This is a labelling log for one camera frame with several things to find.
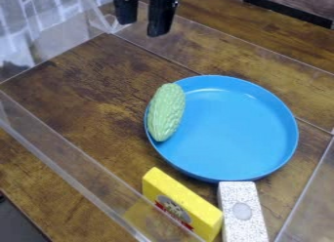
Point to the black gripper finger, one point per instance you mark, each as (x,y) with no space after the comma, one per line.
(160,16)
(125,9)

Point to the blue round tray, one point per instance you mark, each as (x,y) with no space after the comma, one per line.
(237,134)

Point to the white curtain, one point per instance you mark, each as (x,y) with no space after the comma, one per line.
(40,29)

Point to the green bitter gourd toy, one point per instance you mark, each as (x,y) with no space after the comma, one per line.
(165,111)

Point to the yellow sponge block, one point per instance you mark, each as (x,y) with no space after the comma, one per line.
(197,215)

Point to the white speckled block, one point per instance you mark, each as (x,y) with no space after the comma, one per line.
(243,222)

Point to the clear acrylic enclosure wall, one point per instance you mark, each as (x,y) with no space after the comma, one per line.
(74,145)

